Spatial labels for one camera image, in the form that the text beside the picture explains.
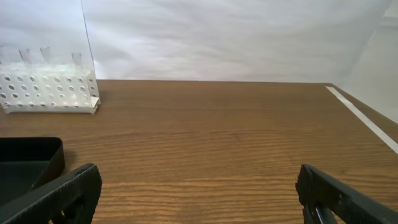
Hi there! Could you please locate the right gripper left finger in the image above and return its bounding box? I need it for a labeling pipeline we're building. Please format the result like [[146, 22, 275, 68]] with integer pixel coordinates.
[[0, 163, 103, 224]]

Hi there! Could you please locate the white test tube rack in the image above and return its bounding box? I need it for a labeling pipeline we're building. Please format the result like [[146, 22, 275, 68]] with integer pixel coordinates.
[[0, 60, 101, 115]]

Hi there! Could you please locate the black tray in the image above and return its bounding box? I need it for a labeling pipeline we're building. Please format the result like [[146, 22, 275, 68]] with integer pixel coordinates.
[[0, 136, 66, 207]]

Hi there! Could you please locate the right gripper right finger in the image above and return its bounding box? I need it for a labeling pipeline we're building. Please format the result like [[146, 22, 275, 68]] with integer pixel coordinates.
[[295, 164, 398, 224]]

